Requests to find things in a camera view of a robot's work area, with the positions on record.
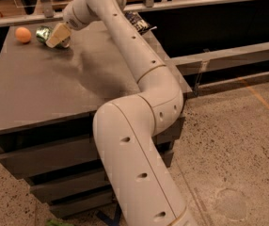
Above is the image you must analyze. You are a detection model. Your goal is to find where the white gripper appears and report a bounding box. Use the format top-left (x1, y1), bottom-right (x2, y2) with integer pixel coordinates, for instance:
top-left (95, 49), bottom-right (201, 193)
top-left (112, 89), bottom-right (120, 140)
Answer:
top-left (46, 0), bottom-right (100, 48)

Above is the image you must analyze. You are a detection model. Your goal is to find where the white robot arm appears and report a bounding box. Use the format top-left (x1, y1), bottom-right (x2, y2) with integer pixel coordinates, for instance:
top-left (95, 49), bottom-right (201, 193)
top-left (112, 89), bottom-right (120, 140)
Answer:
top-left (47, 0), bottom-right (198, 226)

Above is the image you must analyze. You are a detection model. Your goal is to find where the orange fruit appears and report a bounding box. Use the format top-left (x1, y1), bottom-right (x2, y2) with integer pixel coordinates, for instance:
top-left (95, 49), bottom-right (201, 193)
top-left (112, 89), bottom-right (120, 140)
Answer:
top-left (15, 27), bottom-right (32, 43)

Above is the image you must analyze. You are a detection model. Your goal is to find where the grey drawer cabinet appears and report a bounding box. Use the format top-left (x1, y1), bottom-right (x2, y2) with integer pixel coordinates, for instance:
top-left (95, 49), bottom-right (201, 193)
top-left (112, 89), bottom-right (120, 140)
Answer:
top-left (0, 15), bottom-right (194, 219)

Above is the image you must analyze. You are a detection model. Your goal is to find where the dark blue chip bag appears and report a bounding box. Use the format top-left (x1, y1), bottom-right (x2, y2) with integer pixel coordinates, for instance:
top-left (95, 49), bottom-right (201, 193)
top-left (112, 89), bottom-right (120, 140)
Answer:
top-left (124, 11), bottom-right (156, 35)

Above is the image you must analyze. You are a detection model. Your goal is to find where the top grey drawer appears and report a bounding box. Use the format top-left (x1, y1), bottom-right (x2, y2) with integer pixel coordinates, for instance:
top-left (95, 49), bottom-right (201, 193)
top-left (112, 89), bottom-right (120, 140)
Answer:
top-left (0, 116), bottom-right (186, 179)

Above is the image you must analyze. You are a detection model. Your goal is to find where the grey drawer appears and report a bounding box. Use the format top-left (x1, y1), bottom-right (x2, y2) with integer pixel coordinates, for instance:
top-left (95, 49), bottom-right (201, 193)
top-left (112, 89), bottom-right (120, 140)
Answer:
top-left (0, 116), bottom-right (186, 179)
top-left (49, 189), bottom-right (113, 218)
top-left (29, 149), bottom-right (175, 203)

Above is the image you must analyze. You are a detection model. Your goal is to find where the middle grey drawer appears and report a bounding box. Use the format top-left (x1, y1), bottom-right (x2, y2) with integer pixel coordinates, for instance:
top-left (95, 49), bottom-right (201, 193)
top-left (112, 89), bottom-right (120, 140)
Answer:
top-left (29, 149), bottom-right (175, 203)

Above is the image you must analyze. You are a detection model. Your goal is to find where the bottom grey drawer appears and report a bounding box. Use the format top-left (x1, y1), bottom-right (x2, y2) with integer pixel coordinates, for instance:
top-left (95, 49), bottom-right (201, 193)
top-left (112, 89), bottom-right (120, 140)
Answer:
top-left (49, 189), bottom-right (113, 218)

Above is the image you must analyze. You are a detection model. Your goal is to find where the green object on floor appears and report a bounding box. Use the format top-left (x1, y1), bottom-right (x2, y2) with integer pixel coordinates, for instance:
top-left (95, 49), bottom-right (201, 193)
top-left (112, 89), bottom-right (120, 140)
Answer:
top-left (45, 219), bottom-right (75, 226)

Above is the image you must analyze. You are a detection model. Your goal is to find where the blue tape on floor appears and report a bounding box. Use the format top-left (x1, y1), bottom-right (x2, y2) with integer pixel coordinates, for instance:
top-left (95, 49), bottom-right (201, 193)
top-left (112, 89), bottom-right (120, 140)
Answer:
top-left (96, 204), bottom-right (122, 226)

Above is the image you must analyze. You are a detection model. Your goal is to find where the grey metal railing frame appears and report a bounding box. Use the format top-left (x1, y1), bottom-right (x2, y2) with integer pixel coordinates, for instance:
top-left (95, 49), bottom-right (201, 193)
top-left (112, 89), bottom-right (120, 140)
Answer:
top-left (0, 0), bottom-right (269, 98)

